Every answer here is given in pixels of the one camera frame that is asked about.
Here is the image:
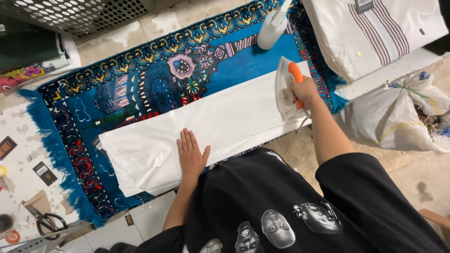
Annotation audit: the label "person's right hand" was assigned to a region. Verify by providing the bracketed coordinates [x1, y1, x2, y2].
[289, 75, 321, 110]

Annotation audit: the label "person's left hand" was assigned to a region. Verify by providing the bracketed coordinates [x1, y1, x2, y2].
[176, 128, 211, 178]

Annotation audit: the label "white iron with orange handle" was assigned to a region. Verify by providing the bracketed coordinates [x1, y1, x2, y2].
[275, 56, 312, 122]

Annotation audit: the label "white cloth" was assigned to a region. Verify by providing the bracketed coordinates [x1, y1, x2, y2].
[98, 61, 313, 198]

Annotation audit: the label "white spray bottle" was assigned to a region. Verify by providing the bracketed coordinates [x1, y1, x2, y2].
[257, 0, 294, 50]

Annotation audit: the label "folded white striped garment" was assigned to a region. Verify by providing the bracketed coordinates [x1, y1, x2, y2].
[302, 0, 449, 82]

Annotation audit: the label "white woven sack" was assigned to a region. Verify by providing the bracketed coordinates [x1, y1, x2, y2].
[335, 71, 450, 154]

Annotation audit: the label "person's black printed t-shirt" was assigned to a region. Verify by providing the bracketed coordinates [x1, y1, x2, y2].
[135, 148, 450, 253]

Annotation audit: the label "blue patterned fringed rug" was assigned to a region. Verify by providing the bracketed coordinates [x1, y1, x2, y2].
[18, 0, 349, 228]

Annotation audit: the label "cardboard box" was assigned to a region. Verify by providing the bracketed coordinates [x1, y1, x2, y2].
[418, 208, 450, 243]

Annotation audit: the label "perforated metal basket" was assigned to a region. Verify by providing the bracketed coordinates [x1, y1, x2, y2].
[0, 0, 155, 38]

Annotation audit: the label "black tag with white label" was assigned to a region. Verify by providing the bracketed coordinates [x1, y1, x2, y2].
[32, 161, 58, 187]

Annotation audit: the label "dark green folded fabric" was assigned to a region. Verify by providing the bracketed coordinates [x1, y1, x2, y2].
[0, 24, 66, 74]

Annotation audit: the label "colourful printed fabric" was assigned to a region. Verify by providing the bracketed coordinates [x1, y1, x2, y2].
[0, 63, 57, 93]

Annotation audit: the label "brown paper scrap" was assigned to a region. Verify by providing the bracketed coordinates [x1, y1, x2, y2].
[23, 190, 52, 215]

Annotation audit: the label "black scissors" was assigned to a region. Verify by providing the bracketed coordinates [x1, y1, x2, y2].
[22, 200, 68, 241]

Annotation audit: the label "black tag with orange print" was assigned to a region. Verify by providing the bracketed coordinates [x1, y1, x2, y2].
[0, 136, 18, 161]

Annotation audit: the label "grey metal bar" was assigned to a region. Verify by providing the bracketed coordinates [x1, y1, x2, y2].
[0, 221, 94, 253]

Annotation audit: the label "orange tape roll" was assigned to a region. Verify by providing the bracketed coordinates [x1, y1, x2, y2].
[4, 229, 21, 245]

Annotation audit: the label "dark round lid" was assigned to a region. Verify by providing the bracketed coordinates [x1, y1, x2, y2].
[0, 214, 15, 233]

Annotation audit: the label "iron power cord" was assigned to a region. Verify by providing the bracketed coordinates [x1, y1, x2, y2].
[295, 112, 312, 134]

